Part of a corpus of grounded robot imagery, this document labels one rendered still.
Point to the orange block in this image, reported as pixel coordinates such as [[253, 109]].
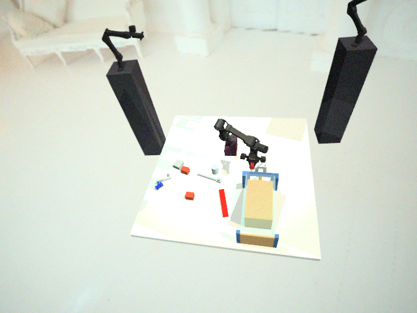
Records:
[[189, 195], [185, 170]]

